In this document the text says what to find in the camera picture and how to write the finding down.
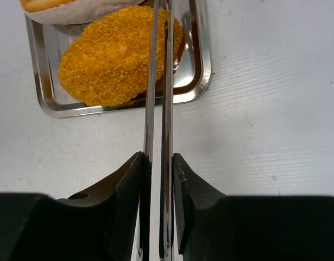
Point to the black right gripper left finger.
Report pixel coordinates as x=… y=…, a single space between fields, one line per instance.
x=97 y=223

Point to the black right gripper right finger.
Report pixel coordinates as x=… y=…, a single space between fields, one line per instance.
x=214 y=226

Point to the breaded oval fake bread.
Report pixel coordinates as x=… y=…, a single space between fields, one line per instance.
x=108 y=65

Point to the long white fake bread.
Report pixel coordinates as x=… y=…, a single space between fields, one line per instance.
x=64 y=12

